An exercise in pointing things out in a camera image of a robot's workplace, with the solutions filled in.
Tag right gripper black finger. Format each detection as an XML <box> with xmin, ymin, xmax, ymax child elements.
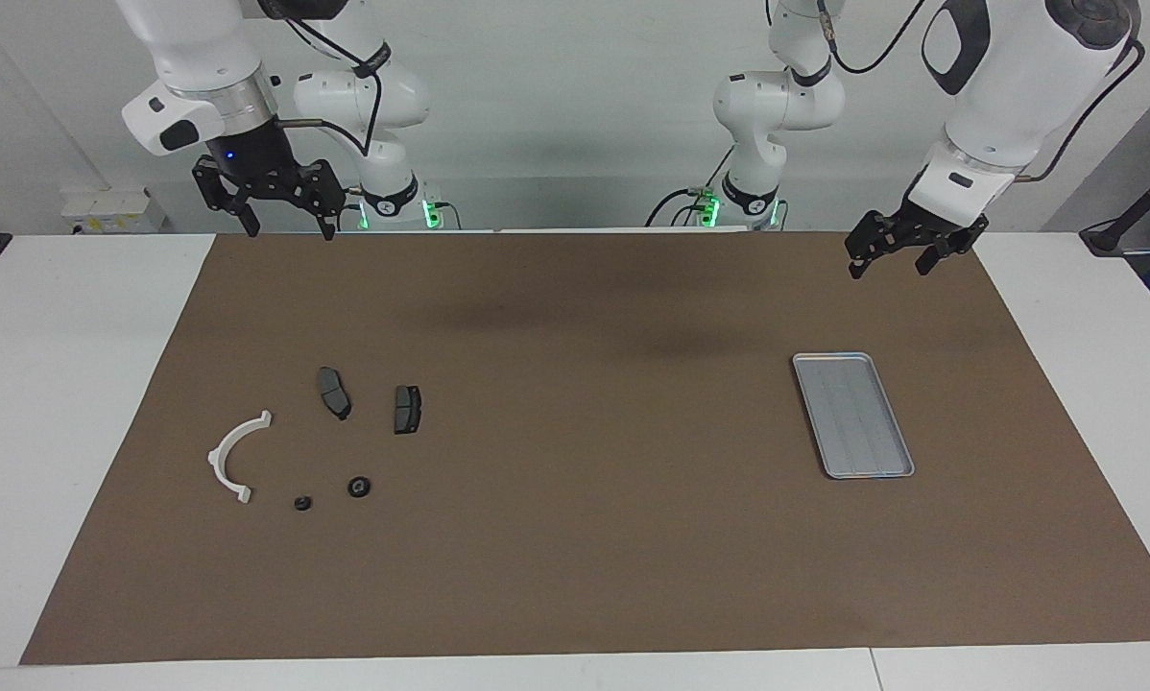
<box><xmin>192</xmin><ymin>158</ymin><xmax>261</xmax><ymax>237</ymax></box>
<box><xmin>268</xmin><ymin>158</ymin><xmax>347</xmax><ymax>241</ymax></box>

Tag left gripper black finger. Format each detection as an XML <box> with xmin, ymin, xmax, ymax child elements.
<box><xmin>916</xmin><ymin>219</ymin><xmax>991</xmax><ymax>276</ymax></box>
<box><xmin>845</xmin><ymin>209</ymin><xmax>912</xmax><ymax>279</ymax></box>

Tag silver metal tray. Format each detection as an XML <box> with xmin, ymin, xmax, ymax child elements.
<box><xmin>792</xmin><ymin>352</ymin><xmax>916</xmax><ymax>480</ymax></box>

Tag white power strip box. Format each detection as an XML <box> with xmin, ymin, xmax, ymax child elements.
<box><xmin>61</xmin><ymin>187</ymin><xmax>168</xmax><ymax>234</ymax></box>

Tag black angled stand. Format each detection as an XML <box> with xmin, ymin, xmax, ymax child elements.
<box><xmin>1079</xmin><ymin>152</ymin><xmax>1150</xmax><ymax>257</ymax></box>

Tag elongated dark brake pad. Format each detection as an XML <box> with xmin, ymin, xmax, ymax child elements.
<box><xmin>317</xmin><ymin>367</ymin><xmax>352</xmax><ymax>421</ymax></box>

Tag brown table mat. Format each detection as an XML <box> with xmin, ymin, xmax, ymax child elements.
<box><xmin>20</xmin><ymin>230</ymin><xmax>1150</xmax><ymax>665</ymax></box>

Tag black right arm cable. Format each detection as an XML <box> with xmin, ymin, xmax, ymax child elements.
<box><xmin>276</xmin><ymin>14</ymin><xmax>386</xmax><ymax>159</ymax></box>

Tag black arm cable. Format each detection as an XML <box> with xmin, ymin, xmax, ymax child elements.
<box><xmin>276</xmin><ymin>14</ymin><xmax>386</xmax><ymax>159</ymax></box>
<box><xmin>813</xmin><ymin>0</ymin><xmax>1144</xmax><ymax>183</ymax></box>

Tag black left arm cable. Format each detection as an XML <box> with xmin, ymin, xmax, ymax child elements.
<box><xmin>813</xmin><ymin>0</ymin><xmax>1144</xmax><ymax>183</ymax></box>

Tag white curved plastic bracket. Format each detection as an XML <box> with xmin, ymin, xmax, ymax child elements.
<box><xmin>207</xmin><ymin>410</ymin><xmax>274</xmax><ymax>505</ymax></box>

